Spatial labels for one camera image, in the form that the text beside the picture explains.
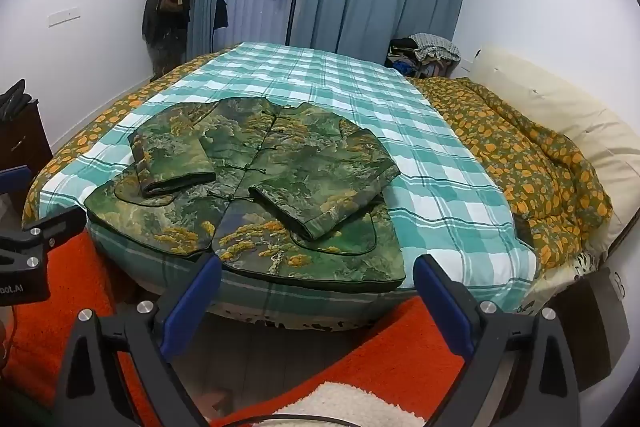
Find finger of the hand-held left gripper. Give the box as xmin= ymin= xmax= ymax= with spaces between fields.
xmin=0 ymin=167 xmax=31 ymax=211
xmin=0 ymin=207 xmax=87 ymax=270

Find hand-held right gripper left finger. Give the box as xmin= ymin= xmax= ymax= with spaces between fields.
xmin=52 ymin=252 xmax=223 ymax=427

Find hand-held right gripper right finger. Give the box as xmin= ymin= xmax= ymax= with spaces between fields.
xmin=412 ymin=253 xmax=583 ymax=427

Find green landscape print jacket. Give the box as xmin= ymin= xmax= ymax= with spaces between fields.
xmin=83 ymin=97 xmax=407 ymax=294

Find pile of clothes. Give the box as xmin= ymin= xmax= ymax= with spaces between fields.
xmin=385 ymin=33 xmax=461 ymax=80

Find dark wooden cabinet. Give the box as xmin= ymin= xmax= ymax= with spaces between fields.
xmin=0 ymin=99 xmax=53 ymax=218

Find orange rug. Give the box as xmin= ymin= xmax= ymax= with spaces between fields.
xmin=0 ymin=227 xmax=471 ymax=427

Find black bag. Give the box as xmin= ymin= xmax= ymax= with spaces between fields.
xmin=0 ymin=79 xmax=38 ymax=122

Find white fluffy rug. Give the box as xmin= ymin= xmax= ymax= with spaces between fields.
xmin=270 ymin=382 xmax=431 ymax=427

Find dark box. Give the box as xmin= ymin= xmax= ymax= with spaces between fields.
xmin=545 ymin=264 xmax=632 ymax=393

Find orange floral quilt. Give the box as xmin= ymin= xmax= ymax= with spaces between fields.
xmin=22 ymin=52 xmax=613 ymax=270

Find teal plaid bed sheet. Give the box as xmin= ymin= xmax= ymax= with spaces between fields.
xmin=39 ymin=41 xmax=538 ymax=323

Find dark hanging garment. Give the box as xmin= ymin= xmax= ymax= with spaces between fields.
xmin=210 ymin=0 xmax=229 ymax=30

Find black cable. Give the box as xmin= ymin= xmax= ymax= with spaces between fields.
xmin=215 ymin=412 xmax=311 ymax=427

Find coats hanging on wall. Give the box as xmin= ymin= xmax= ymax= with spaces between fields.
xmin=141 ymin=0 xmax=199 ymax=80

